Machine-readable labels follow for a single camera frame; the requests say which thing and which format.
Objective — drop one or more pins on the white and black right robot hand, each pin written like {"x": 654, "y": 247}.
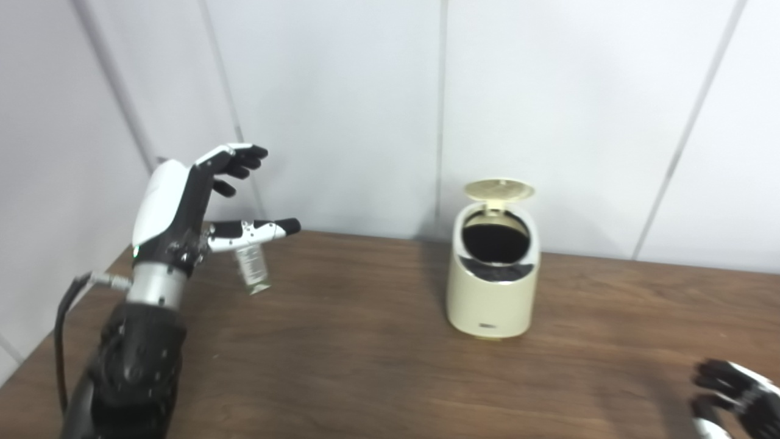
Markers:
{"x": 749, "y": 402}

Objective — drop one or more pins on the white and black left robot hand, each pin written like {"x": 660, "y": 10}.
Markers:
{"x": 161, "y": 207}

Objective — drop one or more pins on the small green white milk carton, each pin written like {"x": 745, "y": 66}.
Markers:
{"x": 253, "y": 268}

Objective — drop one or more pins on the cream round bin lid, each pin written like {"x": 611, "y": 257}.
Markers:
{"x": 499, "y": 190}

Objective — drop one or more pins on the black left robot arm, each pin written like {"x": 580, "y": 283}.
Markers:
{"x": 134, "y": 366}

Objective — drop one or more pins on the cream-colored round bin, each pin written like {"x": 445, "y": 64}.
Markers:
{"x": 487, "y": 299}

